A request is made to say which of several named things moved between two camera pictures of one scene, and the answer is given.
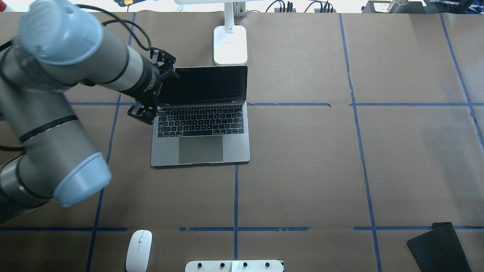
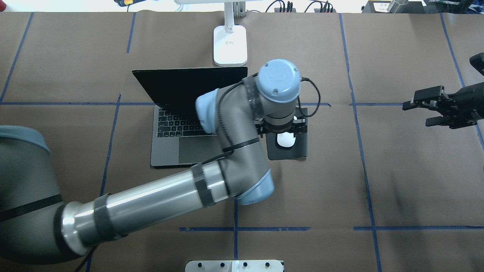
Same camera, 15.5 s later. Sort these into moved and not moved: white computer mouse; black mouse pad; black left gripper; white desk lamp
Moved: black left gripper; white computer mouse; black mouse pad
Not moved: white desk lamp
